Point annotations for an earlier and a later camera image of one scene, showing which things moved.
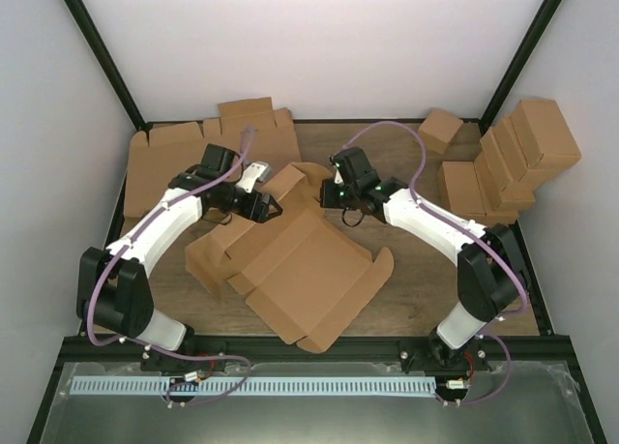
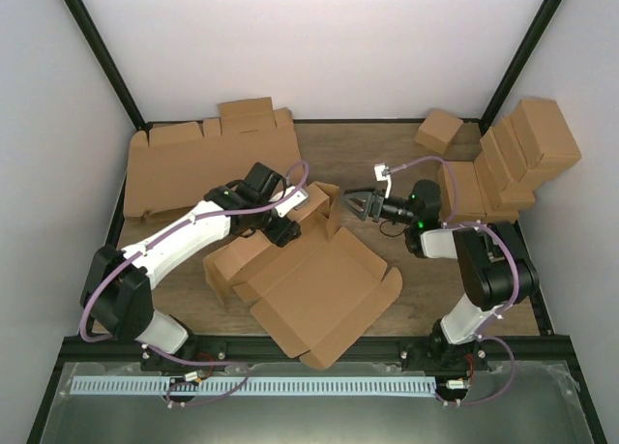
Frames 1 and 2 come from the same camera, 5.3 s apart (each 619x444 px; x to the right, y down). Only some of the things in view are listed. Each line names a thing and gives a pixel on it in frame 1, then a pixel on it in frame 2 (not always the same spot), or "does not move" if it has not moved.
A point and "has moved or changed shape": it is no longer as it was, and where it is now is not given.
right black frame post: x=522 y=54 does not move
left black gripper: x=262 y=207 → x=283 y=234
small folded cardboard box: x=438 y=130 does not move
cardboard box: x=304 y=271 has moved or changed shape
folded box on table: x=460 y=189 does not move
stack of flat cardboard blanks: x=253 y=129 does not move
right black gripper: x=326 y=200 → x=373 y=203
